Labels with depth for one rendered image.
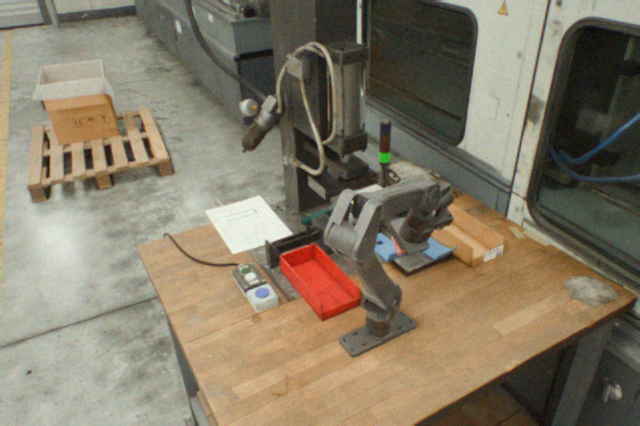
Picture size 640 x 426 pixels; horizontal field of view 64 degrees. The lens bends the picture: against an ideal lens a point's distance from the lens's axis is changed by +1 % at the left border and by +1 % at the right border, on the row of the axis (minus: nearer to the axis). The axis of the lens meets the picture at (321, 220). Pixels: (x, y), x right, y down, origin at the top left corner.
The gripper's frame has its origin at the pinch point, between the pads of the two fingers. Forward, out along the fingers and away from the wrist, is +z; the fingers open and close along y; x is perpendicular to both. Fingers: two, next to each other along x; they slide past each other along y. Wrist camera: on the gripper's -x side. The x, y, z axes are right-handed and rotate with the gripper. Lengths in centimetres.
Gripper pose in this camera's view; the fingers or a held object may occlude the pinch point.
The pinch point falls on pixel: (399, 252)
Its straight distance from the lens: 139.8
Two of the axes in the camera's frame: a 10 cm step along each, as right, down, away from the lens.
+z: -1.7, 5.8, 8.0
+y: -4.4, -7.7, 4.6
